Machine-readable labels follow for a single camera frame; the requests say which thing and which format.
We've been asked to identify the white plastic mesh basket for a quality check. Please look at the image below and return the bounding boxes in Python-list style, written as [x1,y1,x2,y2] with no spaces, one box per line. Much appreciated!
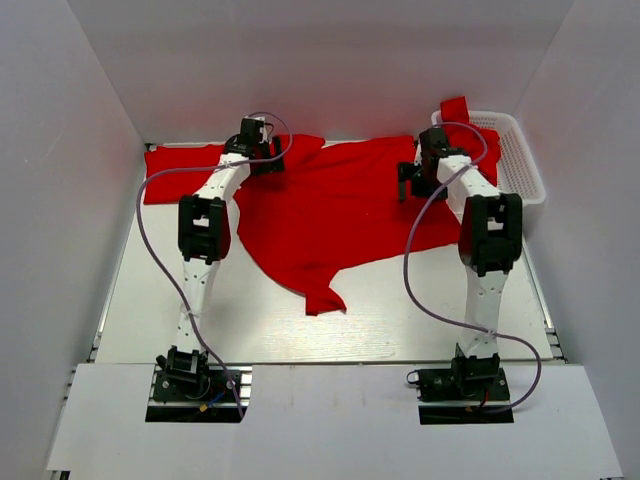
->
[430,111,546,211]

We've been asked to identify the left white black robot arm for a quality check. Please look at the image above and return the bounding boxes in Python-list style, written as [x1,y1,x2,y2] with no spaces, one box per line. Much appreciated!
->
[163,112,283,399]

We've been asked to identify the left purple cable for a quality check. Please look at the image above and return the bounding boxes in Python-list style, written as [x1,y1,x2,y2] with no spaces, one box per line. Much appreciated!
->
[137,111,296,421]

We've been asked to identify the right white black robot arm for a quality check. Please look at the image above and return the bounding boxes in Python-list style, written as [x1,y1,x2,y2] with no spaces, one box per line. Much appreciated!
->
[397,124,523,403]

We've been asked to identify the crumpled red t-shirts in basket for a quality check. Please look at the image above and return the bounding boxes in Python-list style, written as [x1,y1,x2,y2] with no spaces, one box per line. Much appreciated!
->
[440,96,502,186]

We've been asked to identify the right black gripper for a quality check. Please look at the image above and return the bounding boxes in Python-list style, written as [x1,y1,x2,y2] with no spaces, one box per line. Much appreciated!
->
[397,160,449,204]

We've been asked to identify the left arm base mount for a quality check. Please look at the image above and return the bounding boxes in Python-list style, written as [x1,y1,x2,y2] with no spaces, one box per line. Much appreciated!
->
[145,365,253,424]

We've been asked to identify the folded red t-shirt stack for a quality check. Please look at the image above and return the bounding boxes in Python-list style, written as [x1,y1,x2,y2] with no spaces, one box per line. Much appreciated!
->
[143,145,223,205]

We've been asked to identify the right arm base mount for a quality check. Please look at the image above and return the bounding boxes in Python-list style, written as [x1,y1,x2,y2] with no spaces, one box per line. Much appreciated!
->
[406,368,514,426]

